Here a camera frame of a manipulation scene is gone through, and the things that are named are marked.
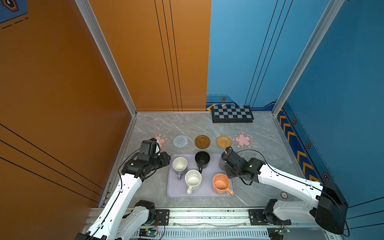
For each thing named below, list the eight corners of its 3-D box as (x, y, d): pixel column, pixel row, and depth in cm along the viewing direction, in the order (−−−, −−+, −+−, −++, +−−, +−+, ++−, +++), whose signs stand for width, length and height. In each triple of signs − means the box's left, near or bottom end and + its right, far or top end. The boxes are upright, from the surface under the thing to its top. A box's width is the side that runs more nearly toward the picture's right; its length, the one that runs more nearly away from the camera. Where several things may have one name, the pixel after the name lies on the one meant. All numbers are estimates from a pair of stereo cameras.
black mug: (199, 175, 88) (199, 168, 81) (194, 160, 94) (193, 153, 87) (212, 171, 90) (213, 164, 82) (206, 156, 96) (206, 149, 89)
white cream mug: (185, 196, 80) (184, 192, 74) (186, 175, 88) (185, 169, 82) (201, 196, 80) (202, 192, 74) (201, 175, 88) (201, 169, 82)
